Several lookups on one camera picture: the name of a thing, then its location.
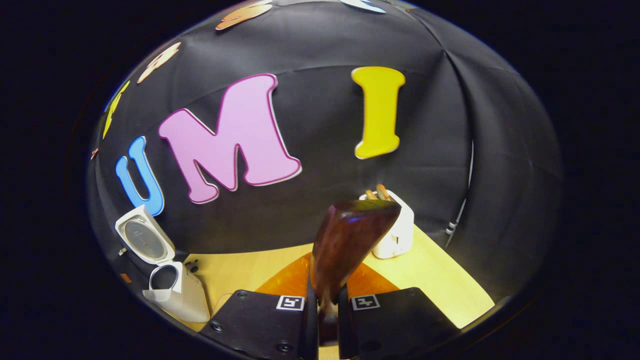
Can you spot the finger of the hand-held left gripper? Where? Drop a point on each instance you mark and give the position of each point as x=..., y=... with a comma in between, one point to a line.
x=125, y=278

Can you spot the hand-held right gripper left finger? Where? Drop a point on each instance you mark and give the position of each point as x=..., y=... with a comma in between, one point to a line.
x=260, y=320

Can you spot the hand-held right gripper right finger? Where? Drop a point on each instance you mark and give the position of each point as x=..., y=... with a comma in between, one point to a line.
x=395, y=320

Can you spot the white rice cooker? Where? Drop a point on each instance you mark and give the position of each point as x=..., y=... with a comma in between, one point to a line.
x=185, y=295

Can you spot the brown wooden spoon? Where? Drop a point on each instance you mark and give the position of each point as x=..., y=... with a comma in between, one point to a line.
x=350, y=235

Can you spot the white toaster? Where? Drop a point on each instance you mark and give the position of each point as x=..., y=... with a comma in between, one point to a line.
x=400, y=235

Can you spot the toasted bread slice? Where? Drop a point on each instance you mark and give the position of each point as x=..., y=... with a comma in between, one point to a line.
x=382, y=191

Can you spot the black backdrop cloth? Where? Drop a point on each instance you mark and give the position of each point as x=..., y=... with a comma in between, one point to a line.
x=320, y=175

